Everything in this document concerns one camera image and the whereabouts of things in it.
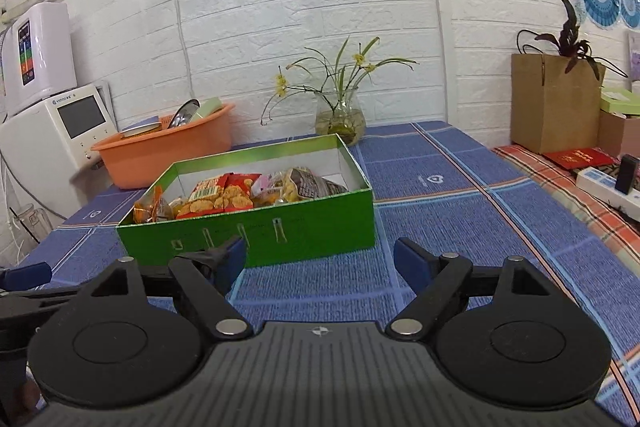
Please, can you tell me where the white machine with screen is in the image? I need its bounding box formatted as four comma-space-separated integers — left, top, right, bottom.
1, 84, 116, 220

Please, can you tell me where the brown paper bag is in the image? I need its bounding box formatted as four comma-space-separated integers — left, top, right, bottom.
510, 43, 605, 154

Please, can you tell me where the pink edged nut bag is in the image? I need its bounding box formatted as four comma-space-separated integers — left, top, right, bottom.
250, 172, 285, 208

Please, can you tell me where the white water purifier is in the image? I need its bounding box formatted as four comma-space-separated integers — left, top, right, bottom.
1, 2, 77, 117

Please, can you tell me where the glass vase with flowers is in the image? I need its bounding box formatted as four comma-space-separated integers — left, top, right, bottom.
260, 37, 418, 145

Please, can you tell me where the red cracker snack bag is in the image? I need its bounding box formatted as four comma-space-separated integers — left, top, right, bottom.
175, 172, 259, 219

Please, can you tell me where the dark purple plant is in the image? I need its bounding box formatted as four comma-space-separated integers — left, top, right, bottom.
515, 0, 629, 82

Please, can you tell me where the white power strip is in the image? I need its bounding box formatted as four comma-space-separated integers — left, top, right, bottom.
576, 167, 640, 221

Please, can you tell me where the orange plastic basin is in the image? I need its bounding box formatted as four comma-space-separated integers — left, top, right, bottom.
91, 103, 234, 190

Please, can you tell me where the metal bowl in basin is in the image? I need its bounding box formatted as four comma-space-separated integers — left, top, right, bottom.
168, 98, 200, 129

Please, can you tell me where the red booklet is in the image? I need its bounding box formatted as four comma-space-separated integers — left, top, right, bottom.
542, 147, 616, 170

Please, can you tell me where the orange edged nut bag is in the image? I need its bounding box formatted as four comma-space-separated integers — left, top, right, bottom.
132, 186, 175, 225

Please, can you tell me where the green cardboard box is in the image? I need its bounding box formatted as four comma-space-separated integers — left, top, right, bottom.
116, 134, 375, 268

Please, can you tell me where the small cardboard box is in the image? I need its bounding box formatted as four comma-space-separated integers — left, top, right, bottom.
598, 110, 640, 157

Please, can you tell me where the brown label clear snack bag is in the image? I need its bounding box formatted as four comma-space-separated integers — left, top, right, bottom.
281, 168, 347, 202

